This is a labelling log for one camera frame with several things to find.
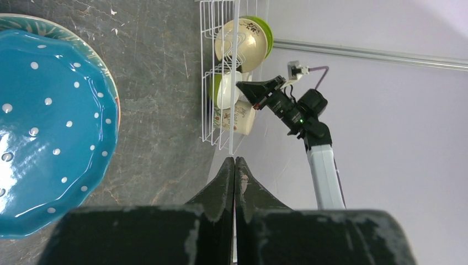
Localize aluminium corner post right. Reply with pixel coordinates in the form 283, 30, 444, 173
273, 39, 467, 72

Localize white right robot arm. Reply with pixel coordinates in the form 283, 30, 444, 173
236, 76, 346, 210

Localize lime green plate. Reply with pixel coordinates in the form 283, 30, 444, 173
242, 15, 274, 59

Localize white wire dish rack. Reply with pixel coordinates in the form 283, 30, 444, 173
198, 1, 269, 155

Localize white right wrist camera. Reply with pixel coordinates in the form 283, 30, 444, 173
282, 61, 310, 88

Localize cream floral plate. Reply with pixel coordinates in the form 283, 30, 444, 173
214, 17, 268, 73

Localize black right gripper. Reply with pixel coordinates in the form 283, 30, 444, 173
236, 76, 304, 128

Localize blue dotted plate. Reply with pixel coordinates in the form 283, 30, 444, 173
1, 29, 119, 239

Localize green interior mug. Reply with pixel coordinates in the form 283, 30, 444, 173
213, 100, 256, 135

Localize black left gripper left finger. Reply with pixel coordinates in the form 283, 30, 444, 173
39, 157, 235, 264

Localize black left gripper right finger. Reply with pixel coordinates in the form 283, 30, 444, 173
235, 157, 416, 264

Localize teal rimmed red plate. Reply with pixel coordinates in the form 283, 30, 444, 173
1, 13, 121, 124

